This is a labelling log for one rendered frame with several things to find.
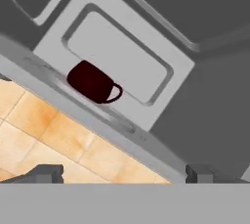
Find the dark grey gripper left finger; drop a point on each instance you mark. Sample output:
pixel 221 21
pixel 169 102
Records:
pixel 45 174

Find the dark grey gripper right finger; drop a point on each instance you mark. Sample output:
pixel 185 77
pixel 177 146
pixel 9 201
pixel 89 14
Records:
pixel 200 175

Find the light grey cupboard door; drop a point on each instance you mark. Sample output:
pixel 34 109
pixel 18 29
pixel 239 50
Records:
pixel 123 48

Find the dark maroon mug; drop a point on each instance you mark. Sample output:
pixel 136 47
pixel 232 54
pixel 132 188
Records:
pixel 89 81

